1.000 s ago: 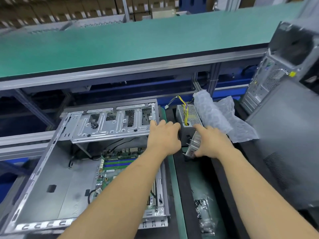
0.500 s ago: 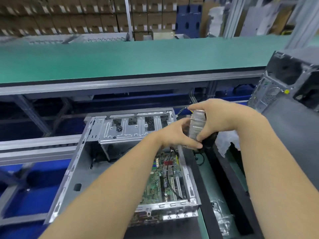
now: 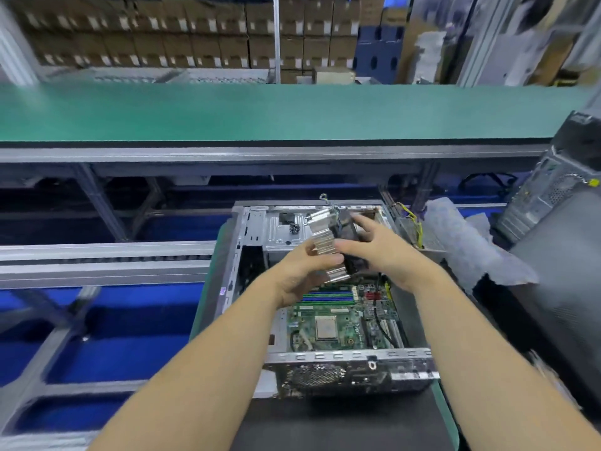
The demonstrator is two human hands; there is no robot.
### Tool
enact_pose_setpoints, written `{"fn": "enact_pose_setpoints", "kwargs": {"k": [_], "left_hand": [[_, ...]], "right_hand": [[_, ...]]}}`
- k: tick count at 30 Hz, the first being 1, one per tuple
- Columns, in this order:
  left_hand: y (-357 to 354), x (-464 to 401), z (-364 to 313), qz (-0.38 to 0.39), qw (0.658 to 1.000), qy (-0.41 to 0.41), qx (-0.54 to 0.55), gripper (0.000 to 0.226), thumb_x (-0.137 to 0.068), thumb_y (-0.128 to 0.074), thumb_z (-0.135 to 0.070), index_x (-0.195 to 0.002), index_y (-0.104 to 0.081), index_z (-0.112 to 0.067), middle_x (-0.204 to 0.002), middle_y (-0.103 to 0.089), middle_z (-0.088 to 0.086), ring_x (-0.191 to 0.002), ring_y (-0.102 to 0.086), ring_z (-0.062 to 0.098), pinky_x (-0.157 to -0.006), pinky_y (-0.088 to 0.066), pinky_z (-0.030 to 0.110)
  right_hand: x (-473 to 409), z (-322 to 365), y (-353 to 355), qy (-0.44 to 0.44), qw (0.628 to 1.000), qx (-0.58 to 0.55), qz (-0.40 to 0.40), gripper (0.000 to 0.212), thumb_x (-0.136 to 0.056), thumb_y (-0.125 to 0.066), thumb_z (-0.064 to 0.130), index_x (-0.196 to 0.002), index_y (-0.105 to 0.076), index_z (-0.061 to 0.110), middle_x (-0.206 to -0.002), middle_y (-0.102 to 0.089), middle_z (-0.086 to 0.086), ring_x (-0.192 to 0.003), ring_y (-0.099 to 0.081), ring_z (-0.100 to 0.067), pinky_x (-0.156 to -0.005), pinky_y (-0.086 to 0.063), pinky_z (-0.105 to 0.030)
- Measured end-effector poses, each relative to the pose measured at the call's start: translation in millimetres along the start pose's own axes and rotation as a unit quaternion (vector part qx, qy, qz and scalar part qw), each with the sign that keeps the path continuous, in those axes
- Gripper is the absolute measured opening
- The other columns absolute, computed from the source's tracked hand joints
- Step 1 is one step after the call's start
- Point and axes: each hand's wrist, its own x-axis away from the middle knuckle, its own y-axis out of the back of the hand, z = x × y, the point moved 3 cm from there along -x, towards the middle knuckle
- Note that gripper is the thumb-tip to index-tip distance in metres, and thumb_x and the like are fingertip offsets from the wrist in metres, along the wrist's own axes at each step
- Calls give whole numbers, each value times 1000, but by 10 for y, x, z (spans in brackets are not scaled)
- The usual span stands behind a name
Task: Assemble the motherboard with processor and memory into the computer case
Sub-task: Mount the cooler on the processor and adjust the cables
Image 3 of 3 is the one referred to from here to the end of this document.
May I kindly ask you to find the person's right hand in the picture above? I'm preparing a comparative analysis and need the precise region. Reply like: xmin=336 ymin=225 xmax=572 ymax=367
xmin=350 ymin=213 xmax=448 ymax=299

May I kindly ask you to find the person's left hand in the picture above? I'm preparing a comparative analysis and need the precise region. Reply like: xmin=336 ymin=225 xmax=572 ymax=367
xmin=265 ymin=236 xmax=347 ymax=311

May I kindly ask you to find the black and silver computer case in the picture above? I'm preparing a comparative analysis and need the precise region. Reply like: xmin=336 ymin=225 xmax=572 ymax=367
xmin=211 ymin=200 xmax=444 ymax=400

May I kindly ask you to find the grey power supply unit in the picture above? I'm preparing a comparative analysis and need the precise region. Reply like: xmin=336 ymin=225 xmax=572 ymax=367
xmin=383 ymin=194 xmax=429 ymax=252

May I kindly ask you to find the metal heatsink cooler fan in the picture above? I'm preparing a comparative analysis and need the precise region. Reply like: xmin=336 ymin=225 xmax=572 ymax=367
xmin=302 ymin=194 xmax=381 ymax=288

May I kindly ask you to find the small gold CPU chip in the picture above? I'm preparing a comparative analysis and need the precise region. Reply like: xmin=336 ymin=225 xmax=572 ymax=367
xmin=312 ymin=314 xmax=339 ymax=339

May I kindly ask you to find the green motherboard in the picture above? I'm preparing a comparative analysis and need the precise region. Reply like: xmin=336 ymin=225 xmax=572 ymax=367
xmin=282 ymin=277 xmax=411 ymax=353

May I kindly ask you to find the person's right forearm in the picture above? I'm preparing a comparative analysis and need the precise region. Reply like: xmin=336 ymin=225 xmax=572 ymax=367
xmin=408 ymin=264 xmax=601 ymax=451

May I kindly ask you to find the person's left forearm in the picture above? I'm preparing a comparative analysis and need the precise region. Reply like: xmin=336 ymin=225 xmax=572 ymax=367
xmin=89 ymin=277 xmax=289 ymax=451

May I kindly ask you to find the grey computer tower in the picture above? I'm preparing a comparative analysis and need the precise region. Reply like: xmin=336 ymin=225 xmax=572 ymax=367
xmin=493 ymin=89 xmax=601 ymax=246

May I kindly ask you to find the dark grey case side panel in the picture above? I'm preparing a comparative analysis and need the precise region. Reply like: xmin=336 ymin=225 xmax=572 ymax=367
xmin=507 ymin=211 xmax=601 ymax=391

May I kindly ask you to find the white bubble wrap bag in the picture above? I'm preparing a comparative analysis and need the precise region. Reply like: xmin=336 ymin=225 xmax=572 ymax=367
xmin=423 ymin=196 xmax=542 ymax=295

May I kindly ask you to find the green conveyor belt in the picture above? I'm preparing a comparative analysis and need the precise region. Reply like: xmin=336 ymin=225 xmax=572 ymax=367
xmin=0 ymin=82 xmax=597 ymax=147

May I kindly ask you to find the stack of cardboard boxes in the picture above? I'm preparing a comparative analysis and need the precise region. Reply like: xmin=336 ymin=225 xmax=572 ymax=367
xmin=9 ymin=0 xmax=414 ymax=83

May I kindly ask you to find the black cable loop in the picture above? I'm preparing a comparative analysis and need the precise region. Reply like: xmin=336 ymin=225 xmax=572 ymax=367
xmin=455 ymin=170 xmax=518 ymax=194

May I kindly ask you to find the aluminium roller conveyor rail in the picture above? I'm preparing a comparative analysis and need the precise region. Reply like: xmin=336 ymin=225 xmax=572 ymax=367
xmin=0 ymin=239 xmax=217 ymax=289

